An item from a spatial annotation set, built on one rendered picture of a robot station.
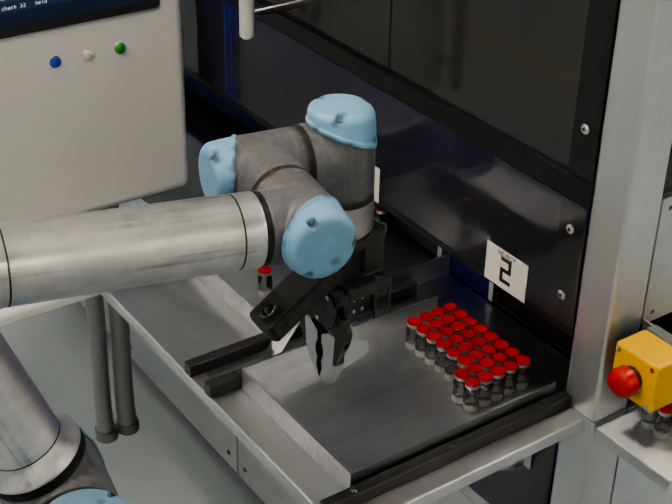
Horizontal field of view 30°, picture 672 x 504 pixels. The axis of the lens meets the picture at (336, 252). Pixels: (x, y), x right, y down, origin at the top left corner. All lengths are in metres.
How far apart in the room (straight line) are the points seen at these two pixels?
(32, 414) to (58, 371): 1.94
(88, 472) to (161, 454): 1.59
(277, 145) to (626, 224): 0.47
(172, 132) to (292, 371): 0.72
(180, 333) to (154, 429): 1.24
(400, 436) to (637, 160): 0.47
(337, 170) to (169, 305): 0.65
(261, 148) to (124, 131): 1.02
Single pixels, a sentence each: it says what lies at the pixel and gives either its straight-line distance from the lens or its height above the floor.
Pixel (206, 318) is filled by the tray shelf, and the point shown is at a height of 0.88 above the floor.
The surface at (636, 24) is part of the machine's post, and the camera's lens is 1.47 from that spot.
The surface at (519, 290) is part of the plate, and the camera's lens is 1.75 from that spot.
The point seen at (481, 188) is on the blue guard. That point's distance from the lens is 1.75.
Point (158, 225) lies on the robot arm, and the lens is 1.15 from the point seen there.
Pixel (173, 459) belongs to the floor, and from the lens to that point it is 3.00.
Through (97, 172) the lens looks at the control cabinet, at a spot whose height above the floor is 0.88.
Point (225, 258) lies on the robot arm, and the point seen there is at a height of 1.33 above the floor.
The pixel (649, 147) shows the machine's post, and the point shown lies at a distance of 1.53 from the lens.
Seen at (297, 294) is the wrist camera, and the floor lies 1.17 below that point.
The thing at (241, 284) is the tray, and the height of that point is 0.88.
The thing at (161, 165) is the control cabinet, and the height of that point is 0.86.
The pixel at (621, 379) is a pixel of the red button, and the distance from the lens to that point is 1.60.
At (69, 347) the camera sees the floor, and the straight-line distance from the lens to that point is 3.40.
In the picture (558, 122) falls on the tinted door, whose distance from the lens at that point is 1.61.
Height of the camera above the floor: 1.94
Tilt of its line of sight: 31 degrees down
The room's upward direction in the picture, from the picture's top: 1 degrees clockwise
